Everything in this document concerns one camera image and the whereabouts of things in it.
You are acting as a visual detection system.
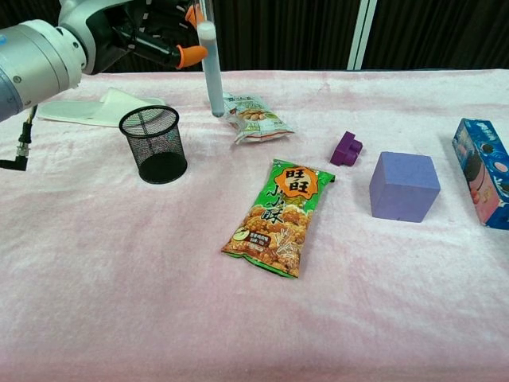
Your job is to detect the black background curtain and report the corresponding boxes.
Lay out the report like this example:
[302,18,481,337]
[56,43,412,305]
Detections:
[0,0,509,74]

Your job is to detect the black mesh pen holder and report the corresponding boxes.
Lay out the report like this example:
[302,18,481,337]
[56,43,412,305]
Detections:
[118,105,188,185]

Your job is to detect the white nut snack bag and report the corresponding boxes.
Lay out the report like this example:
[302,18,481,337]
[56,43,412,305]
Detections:
[220,92,297,146]

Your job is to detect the pink fluffy tablecloth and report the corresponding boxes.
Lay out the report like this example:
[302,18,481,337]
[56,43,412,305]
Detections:
[0,68,509,382]

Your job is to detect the left black hand orange fingertips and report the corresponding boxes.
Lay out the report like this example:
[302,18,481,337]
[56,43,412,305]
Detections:
[58,0,209,76]

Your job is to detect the small purple plastic block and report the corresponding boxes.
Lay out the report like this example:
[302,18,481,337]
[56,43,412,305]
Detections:
[328,130,365,169]

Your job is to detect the green rice cracker snack bag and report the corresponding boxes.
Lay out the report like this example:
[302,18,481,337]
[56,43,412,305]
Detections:
[220,158,338,281]

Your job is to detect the white slanted frame post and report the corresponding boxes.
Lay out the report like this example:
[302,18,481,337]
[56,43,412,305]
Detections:
[347,0,379,71]

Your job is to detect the blue cookie box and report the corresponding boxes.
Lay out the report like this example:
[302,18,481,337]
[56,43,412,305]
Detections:
[451,117,509,231]

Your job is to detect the black arm connector cable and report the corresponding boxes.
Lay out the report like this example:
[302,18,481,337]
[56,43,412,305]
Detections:
[0,104,39,173]

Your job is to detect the clear test tube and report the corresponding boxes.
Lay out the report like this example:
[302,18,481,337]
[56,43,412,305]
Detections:
[196,0,226,118]

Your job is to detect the white slipper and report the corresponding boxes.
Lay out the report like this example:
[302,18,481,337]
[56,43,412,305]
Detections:
[37,87,168,129]

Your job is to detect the purple foam cube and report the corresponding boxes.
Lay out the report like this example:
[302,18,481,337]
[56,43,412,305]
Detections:
[368,150,442,224]

